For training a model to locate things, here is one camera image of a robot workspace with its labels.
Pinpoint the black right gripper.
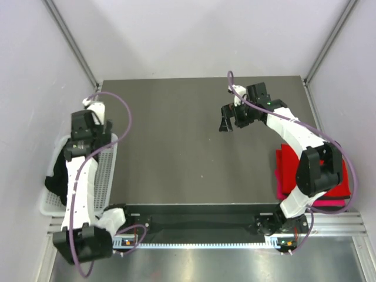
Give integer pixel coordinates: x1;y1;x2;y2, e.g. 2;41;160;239
219;99;256;133

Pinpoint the black t shirt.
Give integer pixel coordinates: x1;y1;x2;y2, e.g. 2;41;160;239
44;149;68;206

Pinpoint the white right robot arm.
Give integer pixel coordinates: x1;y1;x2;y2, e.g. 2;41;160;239
219;83;343;233

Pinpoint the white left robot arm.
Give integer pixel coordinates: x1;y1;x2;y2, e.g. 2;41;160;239
52;109;133;265

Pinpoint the folded red t shirt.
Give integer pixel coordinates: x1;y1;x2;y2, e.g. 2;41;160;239
275;142;351;201

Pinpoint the white plastic basket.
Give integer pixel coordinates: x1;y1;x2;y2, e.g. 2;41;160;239
39;135;117;217

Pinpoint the folded pink t shirt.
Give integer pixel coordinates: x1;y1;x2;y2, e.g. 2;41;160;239
274;169;347;208

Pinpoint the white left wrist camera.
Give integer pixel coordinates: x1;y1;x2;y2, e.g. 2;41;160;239
82;98;105;125

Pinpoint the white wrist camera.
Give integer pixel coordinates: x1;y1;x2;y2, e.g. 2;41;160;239
228;85;248;107
82;98;105;125

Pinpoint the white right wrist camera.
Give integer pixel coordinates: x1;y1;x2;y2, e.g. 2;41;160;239
228;85;248;107

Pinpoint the right aluminium frame post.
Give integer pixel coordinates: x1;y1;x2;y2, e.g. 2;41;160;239
302;0;361;86

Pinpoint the aluminium frame post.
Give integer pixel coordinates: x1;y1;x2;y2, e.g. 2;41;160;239
302;0;361;86
42;0;100;89

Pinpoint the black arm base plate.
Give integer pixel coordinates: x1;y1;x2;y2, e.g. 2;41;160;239
121;203;308;244

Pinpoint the left aluminium frame post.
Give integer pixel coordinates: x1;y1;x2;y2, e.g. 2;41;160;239
42;0;100;89

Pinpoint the slotted grey cable duct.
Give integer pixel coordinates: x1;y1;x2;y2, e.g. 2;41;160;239
113;234;297;250

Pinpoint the aluminium front rail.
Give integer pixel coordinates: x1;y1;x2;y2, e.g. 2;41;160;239
46;213;368;236

